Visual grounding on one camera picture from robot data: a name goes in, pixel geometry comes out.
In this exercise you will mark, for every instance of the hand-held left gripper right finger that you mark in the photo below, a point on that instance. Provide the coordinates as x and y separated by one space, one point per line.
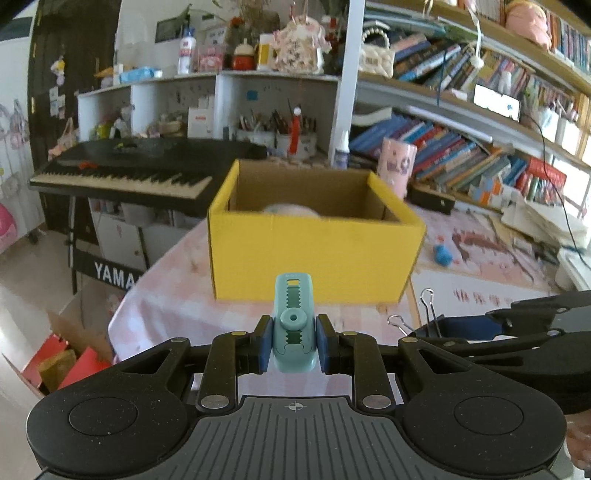
322 346

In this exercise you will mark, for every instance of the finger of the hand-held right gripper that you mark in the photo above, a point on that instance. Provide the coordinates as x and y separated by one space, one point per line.
508 347
471 328

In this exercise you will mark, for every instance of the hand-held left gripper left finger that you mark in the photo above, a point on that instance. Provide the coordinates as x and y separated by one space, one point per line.
264 346

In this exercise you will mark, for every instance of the teal correction tape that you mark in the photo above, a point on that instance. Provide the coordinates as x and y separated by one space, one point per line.
293 350

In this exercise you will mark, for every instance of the black binder clip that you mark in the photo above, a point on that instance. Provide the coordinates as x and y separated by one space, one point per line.
429 328

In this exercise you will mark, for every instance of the yellow cardboard box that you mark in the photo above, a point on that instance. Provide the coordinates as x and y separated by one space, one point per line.
314 258

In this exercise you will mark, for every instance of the desktop with pink checked cloth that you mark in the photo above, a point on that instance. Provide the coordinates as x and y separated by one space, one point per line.
175 286

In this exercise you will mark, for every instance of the person's right hand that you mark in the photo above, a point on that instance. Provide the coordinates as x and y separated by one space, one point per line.
579 438

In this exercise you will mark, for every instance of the small blue toy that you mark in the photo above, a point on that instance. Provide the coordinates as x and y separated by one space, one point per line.
443 256

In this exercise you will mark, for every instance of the white flat device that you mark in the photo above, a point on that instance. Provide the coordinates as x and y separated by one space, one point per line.
575 272

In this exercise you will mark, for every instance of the stack of white papers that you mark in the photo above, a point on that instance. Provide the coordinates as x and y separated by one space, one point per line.
540 224

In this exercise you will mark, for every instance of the black flat box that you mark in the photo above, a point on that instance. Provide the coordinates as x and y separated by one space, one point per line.
431 199

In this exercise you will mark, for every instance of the row of colourful boxes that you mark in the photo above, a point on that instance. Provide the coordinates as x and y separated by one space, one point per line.
526 184

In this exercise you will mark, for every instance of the black keyboard stand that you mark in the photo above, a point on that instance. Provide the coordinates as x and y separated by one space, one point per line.
106 272

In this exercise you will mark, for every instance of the pink printed cup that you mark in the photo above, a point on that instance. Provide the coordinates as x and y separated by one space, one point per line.
397 166

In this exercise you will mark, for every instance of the row of books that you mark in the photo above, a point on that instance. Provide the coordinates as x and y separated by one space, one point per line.
570 37
438 152
461 64

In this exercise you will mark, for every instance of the white low cabinet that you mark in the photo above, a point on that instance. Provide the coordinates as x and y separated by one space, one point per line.
120 240

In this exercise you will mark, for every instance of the brown cardboard box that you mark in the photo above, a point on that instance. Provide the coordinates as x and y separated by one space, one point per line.
78 318

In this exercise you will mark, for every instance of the small clear spray bottle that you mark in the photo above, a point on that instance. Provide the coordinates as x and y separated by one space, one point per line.
342 152

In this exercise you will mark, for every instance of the white round brush holder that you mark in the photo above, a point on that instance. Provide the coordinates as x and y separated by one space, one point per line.
263 138

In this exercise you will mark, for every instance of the red tassel ornament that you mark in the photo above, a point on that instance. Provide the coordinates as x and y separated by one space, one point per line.
294 134

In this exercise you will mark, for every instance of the black electronic keyboard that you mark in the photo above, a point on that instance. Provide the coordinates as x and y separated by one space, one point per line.
138 161

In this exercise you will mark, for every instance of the white red box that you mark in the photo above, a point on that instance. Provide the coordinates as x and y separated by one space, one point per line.
201 123

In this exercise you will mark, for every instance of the white desk shelf unit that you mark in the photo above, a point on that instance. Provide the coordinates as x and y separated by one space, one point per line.
240 92

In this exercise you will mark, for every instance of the white bookshelf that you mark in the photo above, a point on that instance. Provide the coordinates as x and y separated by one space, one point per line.
351 69

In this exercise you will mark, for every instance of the pink backpack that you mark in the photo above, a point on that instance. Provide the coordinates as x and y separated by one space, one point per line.
7 228

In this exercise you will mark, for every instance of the small pink handbag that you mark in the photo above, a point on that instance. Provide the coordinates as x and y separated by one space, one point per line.
62 143

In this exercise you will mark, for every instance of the white quilted handbag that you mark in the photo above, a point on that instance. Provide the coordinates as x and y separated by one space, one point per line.
376 57

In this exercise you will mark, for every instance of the red white doll jar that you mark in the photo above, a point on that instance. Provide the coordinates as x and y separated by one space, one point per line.
244 57

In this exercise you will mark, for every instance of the pink printed box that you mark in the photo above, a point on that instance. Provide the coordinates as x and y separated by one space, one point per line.
211 60

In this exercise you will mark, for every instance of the yellow white carton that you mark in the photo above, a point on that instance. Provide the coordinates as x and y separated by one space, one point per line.
265 53

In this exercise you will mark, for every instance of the floral fabric bag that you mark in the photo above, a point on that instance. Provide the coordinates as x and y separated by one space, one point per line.
298 50

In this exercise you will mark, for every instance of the blue tissue pack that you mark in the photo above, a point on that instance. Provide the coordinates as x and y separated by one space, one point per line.
141 74

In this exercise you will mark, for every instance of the white bottle red label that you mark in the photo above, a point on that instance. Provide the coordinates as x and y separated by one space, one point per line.
186 53

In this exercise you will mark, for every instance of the pink face mask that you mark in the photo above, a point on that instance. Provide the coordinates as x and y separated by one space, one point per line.
528 21

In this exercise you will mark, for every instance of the dried flower bunch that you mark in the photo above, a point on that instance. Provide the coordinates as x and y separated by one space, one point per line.
256 16

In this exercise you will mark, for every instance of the dark framed picture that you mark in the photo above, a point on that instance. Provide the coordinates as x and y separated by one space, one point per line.
168 30

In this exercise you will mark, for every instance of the pink white hanging bag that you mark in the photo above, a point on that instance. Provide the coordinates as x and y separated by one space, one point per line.
5 127
19 121

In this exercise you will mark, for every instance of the small plush toy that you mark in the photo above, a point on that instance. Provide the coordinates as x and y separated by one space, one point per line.
58 69

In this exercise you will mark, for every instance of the dark wooden door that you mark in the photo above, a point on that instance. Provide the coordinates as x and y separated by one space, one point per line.
74 37

